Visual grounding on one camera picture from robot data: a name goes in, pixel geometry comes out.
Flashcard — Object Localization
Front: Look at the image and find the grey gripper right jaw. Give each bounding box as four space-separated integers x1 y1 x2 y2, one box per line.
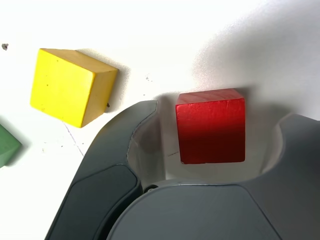
104 113 320 240

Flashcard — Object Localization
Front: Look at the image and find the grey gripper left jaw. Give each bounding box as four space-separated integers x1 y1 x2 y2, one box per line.
44 99 166 240

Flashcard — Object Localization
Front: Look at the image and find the red cube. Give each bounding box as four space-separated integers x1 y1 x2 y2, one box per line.
175 87 247 165

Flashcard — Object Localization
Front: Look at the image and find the yellow cube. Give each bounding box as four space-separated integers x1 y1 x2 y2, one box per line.
29 47 119 129

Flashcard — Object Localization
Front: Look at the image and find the green cube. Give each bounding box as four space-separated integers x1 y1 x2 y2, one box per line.
0 123 23 169

